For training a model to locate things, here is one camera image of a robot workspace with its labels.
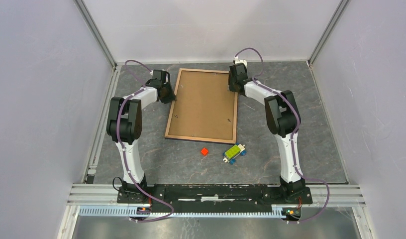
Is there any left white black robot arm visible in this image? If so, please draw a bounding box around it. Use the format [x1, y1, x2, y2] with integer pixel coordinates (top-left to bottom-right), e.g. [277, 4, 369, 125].
[106, 70, 176, 203]

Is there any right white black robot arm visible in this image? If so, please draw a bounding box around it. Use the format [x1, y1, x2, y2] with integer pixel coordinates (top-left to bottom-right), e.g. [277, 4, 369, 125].
[228, 60, 305, 203]

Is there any green blue toy brick car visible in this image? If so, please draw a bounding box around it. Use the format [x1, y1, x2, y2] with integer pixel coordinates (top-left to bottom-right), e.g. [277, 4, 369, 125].
[223, 144, 246, 165]

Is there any small orange cube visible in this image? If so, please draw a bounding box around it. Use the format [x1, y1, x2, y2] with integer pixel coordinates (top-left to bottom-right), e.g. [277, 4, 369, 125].
[201, 148, 208, 156]

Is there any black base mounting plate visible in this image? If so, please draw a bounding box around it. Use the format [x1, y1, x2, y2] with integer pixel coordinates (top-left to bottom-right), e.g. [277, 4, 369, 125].
[117, 184, 313, 213]

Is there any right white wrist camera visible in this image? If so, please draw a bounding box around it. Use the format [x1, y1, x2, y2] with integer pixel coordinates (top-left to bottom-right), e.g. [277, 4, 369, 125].
[233, 57, 247, 66]

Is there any left corner aluminium post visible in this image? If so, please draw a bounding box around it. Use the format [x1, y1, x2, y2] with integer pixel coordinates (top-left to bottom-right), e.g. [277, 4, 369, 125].
[74, 0, 117, 68]

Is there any corner aluminium post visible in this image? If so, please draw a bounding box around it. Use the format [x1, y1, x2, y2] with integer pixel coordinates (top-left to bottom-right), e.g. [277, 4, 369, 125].
[307, 0, 350, 67]
[74, 0, 117, 68]

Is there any right corner aluminium post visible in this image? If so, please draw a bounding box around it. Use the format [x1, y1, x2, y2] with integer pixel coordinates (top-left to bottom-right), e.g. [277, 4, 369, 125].
[307, 0, 350, 67]

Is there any white slotted cable duct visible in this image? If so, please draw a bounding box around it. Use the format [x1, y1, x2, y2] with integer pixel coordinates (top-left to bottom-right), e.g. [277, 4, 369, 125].
[79, 206, 286, 219]

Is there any aluminium rail front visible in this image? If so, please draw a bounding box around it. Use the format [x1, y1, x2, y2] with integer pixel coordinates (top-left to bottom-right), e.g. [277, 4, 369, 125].
[309, 184, 366, 208]

